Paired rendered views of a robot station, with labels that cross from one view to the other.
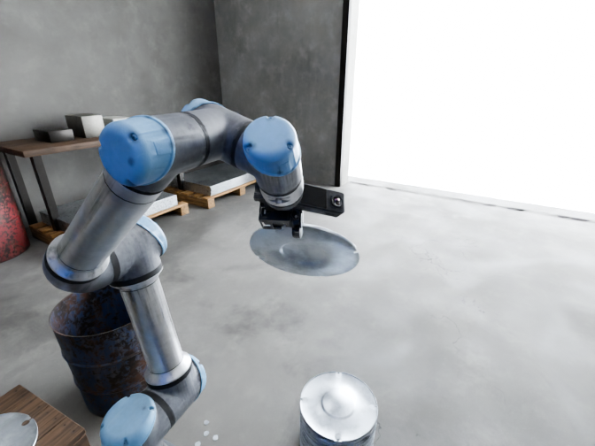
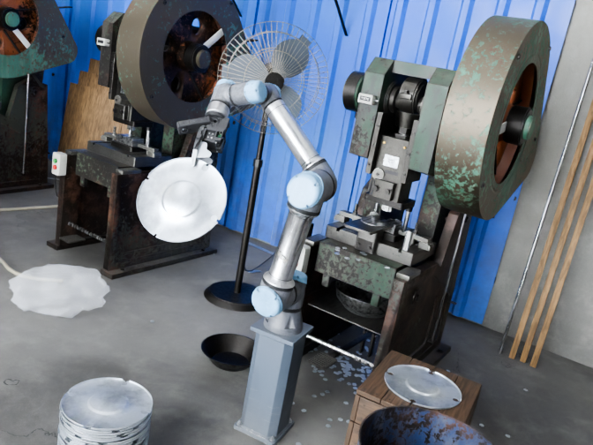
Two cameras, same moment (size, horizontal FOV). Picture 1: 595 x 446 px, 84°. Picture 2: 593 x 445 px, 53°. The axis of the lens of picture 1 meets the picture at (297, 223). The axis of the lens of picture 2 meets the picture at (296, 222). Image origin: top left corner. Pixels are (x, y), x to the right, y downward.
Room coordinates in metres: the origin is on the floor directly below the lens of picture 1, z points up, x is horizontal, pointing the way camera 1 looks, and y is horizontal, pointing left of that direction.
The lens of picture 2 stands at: (2.58, 0.30, 1.45)
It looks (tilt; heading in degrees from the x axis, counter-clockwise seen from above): 16 degrees down; 178
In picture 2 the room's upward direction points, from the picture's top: 10 degrees clockwise
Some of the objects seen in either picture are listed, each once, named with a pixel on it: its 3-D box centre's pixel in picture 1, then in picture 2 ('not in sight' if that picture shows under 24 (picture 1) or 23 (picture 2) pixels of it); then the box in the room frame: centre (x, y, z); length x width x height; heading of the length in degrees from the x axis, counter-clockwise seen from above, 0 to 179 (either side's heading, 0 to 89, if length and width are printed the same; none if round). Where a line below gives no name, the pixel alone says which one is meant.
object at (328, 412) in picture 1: (338, 403); (108, 402); (0.87, -0.15, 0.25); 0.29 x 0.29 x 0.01
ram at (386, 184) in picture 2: not in sight; (394, 166); (-0.11, 0.77, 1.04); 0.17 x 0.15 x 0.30; 148
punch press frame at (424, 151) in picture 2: not in sight; (399, 205); (-0.26, 0.87, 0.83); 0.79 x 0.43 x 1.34; 148
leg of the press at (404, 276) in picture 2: not in sight; (431, 295); (-0.12, 1.10, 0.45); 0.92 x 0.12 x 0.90; 148
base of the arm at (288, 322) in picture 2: not in sight; (285, 314); (0.50, 0.38, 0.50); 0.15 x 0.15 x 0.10
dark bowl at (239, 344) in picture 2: not in sight; (231, 354); (0.04, 0.19, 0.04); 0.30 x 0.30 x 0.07
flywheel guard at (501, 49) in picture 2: not in sight; (491, 118); (-0.05, 1.14, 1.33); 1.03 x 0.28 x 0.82; 148
